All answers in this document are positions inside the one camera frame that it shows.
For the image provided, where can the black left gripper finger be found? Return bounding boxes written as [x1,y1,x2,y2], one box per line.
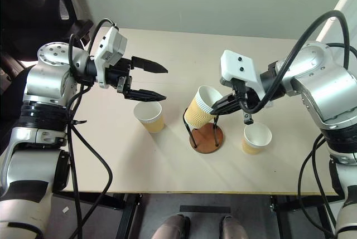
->
[131,56,169,74]
[124,89,168,103]

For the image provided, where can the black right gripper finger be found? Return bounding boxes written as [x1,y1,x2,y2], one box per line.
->
[211,95,240,112]
[213,103,244,116]

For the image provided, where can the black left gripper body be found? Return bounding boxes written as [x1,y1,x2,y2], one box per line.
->
[105,57,134,95]

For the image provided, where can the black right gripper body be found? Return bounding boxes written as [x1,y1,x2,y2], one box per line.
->
[219,78,260,126]

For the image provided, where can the ribbed tan paper cup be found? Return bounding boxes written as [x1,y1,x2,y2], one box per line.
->
[133,101,166,134]
[186,85,224,129]
[241,121,273,156]

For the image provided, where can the black office chair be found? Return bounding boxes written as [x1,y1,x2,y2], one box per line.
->
[0,0,94,123]

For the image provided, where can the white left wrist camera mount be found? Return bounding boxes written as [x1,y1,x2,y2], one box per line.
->
[93,26,128,89]

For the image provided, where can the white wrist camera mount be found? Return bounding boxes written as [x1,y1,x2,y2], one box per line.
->
[93,26,128,89]
[220,50,273,109]

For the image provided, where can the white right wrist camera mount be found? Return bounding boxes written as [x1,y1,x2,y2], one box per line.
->
[220,50,273,109]

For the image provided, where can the wire cup holder wooden base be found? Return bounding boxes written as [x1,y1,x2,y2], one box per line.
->
[182,106,225,155]

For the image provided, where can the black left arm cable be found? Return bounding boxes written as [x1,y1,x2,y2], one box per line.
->
[65,18,117,239]

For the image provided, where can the black metal table frame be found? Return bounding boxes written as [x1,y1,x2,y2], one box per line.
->
[52,193,345,239]

